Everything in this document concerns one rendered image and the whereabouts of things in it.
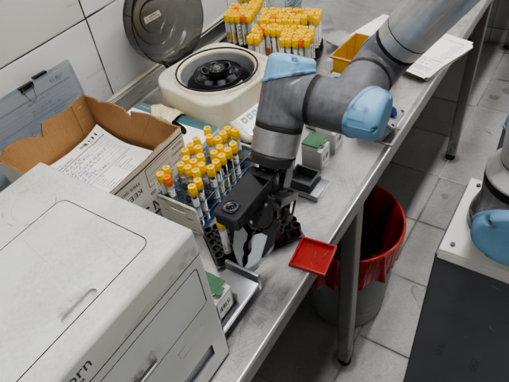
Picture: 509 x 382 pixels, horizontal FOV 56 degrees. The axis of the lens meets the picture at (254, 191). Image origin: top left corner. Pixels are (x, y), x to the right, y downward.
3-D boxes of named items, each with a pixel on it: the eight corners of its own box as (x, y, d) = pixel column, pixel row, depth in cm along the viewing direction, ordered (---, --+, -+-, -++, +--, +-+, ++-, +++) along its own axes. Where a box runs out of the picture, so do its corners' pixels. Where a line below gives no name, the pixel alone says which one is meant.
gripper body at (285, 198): (293, 223, 83) (307, 157, 79) (268, 237, 76) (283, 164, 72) (255, 209, 86) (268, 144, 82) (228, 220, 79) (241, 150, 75)
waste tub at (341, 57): (376, 104, 118) (379, 68, 111) (328, 91, 125) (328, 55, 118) (400, 78, 125) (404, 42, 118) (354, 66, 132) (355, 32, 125)
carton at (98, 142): (119, 261, 92) (92, 206, 81) (23, 211, 104) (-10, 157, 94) (198, 180, 105) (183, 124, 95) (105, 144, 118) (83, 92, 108)
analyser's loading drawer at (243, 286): (187, 393, 70) (179, 377, 66) (153, 371, 73) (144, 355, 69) (261, 288, 82) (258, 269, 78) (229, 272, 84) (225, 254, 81)
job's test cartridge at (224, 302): (220, 326, 75) (214, 303, 71) (197, 312, 77) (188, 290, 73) (235, 305, 77) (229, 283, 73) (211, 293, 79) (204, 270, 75)
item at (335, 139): (334, 154, 107) (335, 130, 102) (315, 149, 109) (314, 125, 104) (342, 144, 109) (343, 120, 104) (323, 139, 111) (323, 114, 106)
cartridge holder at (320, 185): (317, 202, 97) (316, 189, 94) (279, 188, 101) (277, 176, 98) (329, 186, 100) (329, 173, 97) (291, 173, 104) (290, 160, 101)
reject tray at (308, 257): (324, 277, 84) (324, 274, 84) (288, 266, 87) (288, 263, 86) (337, 248, 88) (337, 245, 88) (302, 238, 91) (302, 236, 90)
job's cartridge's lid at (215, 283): (214, 303, 71) (213, 302, 70) (189, 290, 73) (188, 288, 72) (229, 283, 73) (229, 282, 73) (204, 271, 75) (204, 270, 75)
